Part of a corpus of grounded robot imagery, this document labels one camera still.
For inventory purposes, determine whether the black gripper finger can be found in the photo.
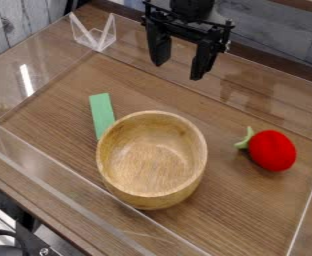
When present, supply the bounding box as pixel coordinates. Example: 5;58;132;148
146;19;172;66
190;30;222;81

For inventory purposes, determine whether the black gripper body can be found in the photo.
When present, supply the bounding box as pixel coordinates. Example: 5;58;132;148
143;0;235;53

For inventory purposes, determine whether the red felt fruit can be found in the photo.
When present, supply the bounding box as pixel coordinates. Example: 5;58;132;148
234;126;298;172

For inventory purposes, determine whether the green flat block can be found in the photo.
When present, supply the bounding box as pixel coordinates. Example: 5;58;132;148
89;93;116;139

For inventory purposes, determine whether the wooden bowl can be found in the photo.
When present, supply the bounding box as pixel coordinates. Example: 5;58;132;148
96;110;208;210

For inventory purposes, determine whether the clear acrylic tray enclosure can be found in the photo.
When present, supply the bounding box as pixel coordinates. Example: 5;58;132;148
0;17;312;256

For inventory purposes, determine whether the black bracket with screw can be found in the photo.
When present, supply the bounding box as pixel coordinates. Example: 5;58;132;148
15;223;63;256

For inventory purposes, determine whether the black cable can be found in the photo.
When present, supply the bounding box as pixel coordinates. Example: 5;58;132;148
0;229;31;256

